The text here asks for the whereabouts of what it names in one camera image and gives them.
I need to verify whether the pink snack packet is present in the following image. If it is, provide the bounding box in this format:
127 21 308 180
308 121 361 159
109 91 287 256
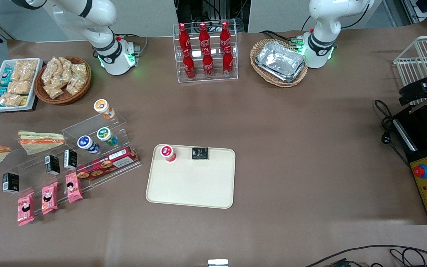
65 173 84 204
42 182 59 215
17 192 36 226

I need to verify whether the white wire basket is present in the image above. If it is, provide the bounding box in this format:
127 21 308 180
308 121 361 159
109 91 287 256
393 35 427 107

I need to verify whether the grey metal handle bar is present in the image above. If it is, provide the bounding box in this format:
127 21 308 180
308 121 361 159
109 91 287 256
393 119 418 153

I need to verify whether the large clear acrylic step stand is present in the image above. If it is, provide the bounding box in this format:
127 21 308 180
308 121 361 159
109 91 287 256
0 146 143 208

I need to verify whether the long black cable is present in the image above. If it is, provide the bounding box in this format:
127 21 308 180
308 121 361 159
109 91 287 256
304 244 427 267

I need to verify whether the blue lid yogurt cup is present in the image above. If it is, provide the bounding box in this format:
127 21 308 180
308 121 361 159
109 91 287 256
77 136 100 154

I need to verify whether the orange label yogurt cup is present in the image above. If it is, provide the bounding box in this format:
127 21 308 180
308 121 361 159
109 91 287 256
94 99 116 120

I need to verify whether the black square snack packet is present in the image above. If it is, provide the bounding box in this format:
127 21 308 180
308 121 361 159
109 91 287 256
192 147 209 161

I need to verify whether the light wicker foil tray basket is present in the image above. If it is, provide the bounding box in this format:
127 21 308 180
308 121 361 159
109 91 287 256
250 39 309 88

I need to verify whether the red lid yogurt cup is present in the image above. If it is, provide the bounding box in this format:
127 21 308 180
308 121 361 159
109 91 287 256
160 145 177 163

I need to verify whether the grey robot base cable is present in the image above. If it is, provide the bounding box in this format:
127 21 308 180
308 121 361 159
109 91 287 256
116 35 149 57

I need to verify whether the small clear acrylic riser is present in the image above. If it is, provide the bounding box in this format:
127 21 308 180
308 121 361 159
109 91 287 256
62 110 128 152

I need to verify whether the clear acrylic bottle rack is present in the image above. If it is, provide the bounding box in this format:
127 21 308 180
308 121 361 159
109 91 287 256
172 21 239 84

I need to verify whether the black power cable with plug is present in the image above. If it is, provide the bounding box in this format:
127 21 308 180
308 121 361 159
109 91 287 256
374 99 411 168

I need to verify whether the white rectangular snack tray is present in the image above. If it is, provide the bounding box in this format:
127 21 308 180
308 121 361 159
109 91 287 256
0 58 44 112

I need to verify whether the green lid yogurt cup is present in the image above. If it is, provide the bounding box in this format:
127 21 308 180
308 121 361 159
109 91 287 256
97 127 119 146

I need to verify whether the looped black cable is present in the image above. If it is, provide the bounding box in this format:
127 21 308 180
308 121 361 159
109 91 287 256
389 248 427 267

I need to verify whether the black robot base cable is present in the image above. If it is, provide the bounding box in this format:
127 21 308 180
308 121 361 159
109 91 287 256
259 30 304 47

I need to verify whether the clear bag of brown snacks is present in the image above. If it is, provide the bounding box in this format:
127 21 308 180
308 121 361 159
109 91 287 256
52 56 72 69
42 61 60 84
56 67 73 88
67 76 86 96
44 83 64 100
71 63 88 80

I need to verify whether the brown wicker snack basket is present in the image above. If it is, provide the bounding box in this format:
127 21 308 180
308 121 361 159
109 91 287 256
34 56 92 105

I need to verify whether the beige plastic serving tray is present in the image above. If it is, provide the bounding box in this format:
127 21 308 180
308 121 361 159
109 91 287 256
146 144 236 209

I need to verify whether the red cookie box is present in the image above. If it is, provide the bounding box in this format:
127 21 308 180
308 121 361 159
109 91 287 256
76 146 139 181

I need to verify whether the black sealing machine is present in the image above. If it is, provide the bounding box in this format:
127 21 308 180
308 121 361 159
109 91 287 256
390 104 427 226

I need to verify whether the clear bag of crackers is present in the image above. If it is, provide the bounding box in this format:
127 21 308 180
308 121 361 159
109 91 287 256
15 60 38 72
0 93 23 108
7 81 33 95
12 69 36 82

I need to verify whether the small black drink carton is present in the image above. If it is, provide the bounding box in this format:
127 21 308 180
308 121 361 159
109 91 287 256
64 149 78 171
2 173 20 194
45 155 61 176

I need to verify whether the red cola bottle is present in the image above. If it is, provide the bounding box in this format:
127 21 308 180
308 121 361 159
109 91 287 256
202 47 215 78
198 22 211 55
222 45 235 76
178 23 192 56
182 49 196 80
219 21 232 53

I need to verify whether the aluminium foil tray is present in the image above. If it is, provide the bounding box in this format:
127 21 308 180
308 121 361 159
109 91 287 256
255 59 307 83
257 41 306 78

